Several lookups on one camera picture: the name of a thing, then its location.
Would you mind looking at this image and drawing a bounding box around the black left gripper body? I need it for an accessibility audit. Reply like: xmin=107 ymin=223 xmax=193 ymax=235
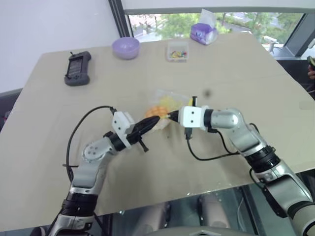
xmin=126 ymin=122 xmax=150 ymax=153

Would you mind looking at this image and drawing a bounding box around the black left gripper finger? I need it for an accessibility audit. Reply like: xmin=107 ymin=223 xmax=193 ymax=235
xmin=138 ymin=116 xmax=162 ymax=126
xmin=137 ymin=121 xmax=160 ymax=136

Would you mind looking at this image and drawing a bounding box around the round orange-grid bun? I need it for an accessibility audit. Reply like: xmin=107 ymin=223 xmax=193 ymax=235
xmin=144 ymin=105 xmax=171 ymax=132

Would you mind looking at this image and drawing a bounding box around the clear yellow zip bag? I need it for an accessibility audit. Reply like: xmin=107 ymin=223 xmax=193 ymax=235
xmin=147 ymin=88 xmax=195 ymax=131

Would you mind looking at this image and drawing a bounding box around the beige table cover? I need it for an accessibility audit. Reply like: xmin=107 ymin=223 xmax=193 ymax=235
xmin=0 ymin=31 xmax=315 ymax=227

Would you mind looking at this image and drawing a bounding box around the clear box of colourful bits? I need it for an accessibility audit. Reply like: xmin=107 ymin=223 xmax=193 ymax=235
xmin=166 ymin=41 xmax=190 ymax=63

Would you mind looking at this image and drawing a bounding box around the purple plastic bowl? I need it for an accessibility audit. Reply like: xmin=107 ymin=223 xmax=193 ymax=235
xmin=112 ymin=37 xmax=141 ymax=60

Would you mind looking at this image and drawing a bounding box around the purple tissue pack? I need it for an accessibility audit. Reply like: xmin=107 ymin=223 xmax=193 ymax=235
xmin=190 ymin=8 xmax=219 ymax=46

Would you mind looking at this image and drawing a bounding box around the black handheld controller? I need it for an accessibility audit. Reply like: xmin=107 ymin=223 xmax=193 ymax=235
xmin=63 ymin=51 xmax=93 ymax=87

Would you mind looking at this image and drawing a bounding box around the small white device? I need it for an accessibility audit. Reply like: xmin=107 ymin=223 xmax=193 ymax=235
xmin=263 ymin=35 xmax=280 ymax=54

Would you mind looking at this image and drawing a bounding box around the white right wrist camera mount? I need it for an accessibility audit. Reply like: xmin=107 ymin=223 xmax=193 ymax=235
xmin=179 ymin=105 xmax=209 ymax=131

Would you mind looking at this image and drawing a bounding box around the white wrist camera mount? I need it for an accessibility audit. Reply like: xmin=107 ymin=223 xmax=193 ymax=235
xmin=179 ymin=105 xmax=209 ymax=131
xmin=112 ymin=111 xmax=135 ymax=149

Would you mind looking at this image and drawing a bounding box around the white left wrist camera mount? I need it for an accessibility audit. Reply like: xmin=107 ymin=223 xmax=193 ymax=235
xmin=112 ymin=111 xmax=135 ymax=149

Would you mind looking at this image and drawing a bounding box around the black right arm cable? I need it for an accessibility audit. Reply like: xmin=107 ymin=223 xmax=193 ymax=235
xmin=184 ymin=126 xmax=243 ymax=162

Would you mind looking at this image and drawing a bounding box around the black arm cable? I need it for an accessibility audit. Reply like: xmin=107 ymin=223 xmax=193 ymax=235
xmin=184 ymin=126 xmax=243 ymax=162
xmin=62 ymin=105 xmax=117 ymax=184

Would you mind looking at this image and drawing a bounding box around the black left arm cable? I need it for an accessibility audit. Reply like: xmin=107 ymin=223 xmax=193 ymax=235
xmin=62 ymin=105 xmax=117 ymax=184

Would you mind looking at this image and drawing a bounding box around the dark window frame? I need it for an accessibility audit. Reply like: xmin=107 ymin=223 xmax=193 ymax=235
xmin=108 ymin=0 xmax=315 ymax=59

